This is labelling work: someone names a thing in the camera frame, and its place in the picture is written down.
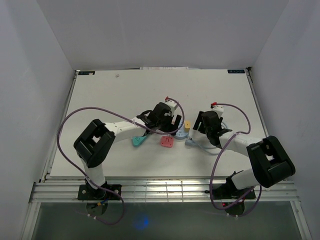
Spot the yellow plug adapter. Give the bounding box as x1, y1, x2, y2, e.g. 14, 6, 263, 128
184, 120, 191, 133

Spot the light blue round power strip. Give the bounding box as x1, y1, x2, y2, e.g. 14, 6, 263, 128
173, 120, 189, 140

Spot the light blue power cable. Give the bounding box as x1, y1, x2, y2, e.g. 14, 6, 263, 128
184, 122, 231, 156

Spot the pink socket adapter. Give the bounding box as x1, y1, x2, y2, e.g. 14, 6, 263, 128
160, 136, 174, 148

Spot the teal triangular power strip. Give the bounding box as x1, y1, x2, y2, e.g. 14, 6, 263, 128
131, 135, 148, 148

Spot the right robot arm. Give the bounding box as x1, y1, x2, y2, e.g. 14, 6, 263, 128
193, 110, 296, 200

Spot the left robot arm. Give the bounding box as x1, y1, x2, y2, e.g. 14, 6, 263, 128
73, 98, 184, 200

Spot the right blue corner label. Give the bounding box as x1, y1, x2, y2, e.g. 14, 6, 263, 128
227, 69, 246, 74

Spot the blue corner label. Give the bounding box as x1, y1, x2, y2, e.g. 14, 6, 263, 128
78, 71, 95, 76
227, 69, 246, 74

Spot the left blue corner label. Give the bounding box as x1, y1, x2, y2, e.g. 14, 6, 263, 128
78, 71, 95, 76

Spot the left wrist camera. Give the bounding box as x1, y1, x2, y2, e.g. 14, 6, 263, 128
165, 97, 178, 113

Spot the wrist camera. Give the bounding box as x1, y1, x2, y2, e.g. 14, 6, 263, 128
210, 102, 224, 118
165, 97, 178, 113

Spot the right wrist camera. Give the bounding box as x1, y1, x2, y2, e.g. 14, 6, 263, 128
210, 102, 224, 118

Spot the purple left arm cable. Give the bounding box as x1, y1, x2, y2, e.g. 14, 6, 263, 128
57, 96, 186, 225

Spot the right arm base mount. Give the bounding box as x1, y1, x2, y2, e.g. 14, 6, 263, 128
212, 182, 256, 200

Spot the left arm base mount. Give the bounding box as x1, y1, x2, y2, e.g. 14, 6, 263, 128
76, 183, 122, 201

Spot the aluminium front rail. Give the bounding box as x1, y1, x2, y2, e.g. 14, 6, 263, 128
29, 178, 300, 203

